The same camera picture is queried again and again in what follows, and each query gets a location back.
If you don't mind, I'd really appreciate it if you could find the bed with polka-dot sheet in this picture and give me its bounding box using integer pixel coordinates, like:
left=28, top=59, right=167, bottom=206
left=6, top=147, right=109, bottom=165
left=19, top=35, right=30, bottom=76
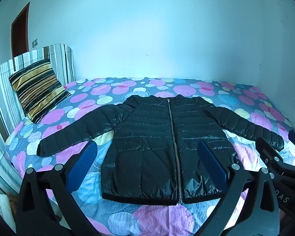
left=5, top=77, right=295, bottom=236

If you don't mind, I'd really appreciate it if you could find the black puffer jacket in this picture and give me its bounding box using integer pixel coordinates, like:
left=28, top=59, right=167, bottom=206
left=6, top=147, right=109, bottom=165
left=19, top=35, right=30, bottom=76
left=37, top=94, right=285, bottom=206

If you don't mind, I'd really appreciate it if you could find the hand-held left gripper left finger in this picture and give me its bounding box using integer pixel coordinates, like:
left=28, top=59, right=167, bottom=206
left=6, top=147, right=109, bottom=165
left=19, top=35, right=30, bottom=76
left=15, top=140, right=99, bottom=236

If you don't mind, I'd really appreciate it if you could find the white cloth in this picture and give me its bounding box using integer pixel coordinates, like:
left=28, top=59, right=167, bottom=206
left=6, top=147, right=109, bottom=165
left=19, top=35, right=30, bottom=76
left=0, top=193, right=15, bottom=234

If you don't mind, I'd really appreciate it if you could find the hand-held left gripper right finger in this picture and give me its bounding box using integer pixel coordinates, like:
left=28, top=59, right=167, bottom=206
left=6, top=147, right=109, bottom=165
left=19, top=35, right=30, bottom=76
left=197, top=140, right=280, bottom=236

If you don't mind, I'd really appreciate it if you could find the striped headboard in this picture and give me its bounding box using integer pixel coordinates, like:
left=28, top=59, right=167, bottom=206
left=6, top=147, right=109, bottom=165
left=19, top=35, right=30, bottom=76
left=0, top=43, right=76, bottom=197

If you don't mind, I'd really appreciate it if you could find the striped pillow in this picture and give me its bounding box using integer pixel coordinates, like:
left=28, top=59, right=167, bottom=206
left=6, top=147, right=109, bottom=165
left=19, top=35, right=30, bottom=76
left=9, top=58, right=72, bottom=124

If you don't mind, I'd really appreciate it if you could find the brown door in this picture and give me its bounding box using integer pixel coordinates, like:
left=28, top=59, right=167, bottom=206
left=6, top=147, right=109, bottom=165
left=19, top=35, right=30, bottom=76
left=11, top=2, right=30, bottom=59

